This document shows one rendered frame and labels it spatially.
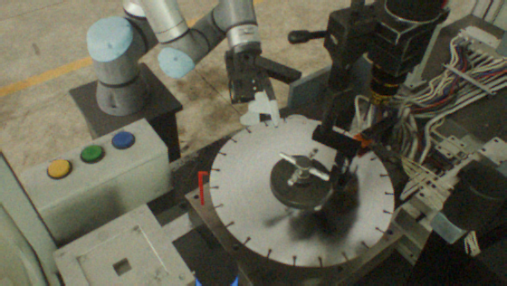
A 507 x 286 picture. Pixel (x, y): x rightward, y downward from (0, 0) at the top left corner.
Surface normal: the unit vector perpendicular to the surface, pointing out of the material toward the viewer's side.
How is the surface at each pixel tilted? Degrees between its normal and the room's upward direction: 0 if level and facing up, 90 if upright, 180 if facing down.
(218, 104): 0
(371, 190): 0
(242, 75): 34
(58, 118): 0
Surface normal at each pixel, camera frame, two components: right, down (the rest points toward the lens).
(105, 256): 0.00, -0.68
